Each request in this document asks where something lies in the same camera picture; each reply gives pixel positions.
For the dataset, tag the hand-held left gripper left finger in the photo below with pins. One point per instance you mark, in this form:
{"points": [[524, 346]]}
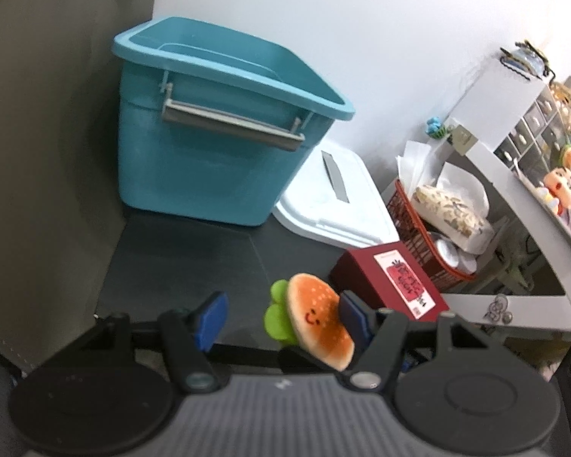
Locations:
{"points": [[212, 319]]}

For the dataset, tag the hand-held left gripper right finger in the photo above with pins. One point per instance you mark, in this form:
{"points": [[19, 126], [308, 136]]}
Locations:
{"points": [[354, 319]]}

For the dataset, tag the burger plush toy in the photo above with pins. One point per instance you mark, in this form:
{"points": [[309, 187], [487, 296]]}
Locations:
{"points": [[314, 319]]}

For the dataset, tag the dark red box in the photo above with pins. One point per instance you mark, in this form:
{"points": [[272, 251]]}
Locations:
{"points": [[361, 266]]}

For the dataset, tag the white plastic bin lid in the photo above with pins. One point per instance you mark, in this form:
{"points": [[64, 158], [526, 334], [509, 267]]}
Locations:
{"points": [[314, 209]]}

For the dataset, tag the teal plastic storage bin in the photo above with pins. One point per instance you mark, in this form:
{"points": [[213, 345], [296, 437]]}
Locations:
{"points": [[195, 176]]}

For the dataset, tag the black desktop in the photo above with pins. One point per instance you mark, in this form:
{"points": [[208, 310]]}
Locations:
{"points": [[181, 266]]}

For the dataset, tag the white round container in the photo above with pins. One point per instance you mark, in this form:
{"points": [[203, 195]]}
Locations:
{"points": [[466, 264], [445, 252]]}

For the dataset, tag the floral tissue pack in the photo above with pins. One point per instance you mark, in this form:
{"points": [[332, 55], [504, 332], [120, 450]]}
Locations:
{"points": [[447, 209]]}

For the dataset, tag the white folded paper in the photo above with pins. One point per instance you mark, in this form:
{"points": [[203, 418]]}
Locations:
{"points": [[414, 162]]}

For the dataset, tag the grey plastic rack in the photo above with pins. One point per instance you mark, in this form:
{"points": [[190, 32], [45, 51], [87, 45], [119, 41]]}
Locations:
{"points": [[514, 257]]}

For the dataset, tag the small blue green toy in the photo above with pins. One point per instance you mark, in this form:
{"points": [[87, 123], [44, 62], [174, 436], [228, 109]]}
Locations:
{"points": [[436, 127]]}

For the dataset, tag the white tilted table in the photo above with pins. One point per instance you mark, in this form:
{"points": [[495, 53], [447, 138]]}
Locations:
{"points": [[504, 171]]}

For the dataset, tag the cartoon boy plush red shirt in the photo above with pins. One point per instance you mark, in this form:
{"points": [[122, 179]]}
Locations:
{"points": [[559, 181]]}

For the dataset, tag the white drawer cabinet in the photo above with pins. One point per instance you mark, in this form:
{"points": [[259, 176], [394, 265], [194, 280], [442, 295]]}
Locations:
{"points": [[495, 104]]}

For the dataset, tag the small burger toy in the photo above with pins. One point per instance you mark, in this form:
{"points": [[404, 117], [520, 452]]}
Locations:
{"points": [[569, 156]]}

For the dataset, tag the glass teapot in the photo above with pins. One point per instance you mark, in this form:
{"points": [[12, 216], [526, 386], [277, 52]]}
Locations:
{"points": [[528, 59]]}

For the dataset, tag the small square wall hook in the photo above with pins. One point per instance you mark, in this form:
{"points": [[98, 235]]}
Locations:
{"points": [[462, 139]]}

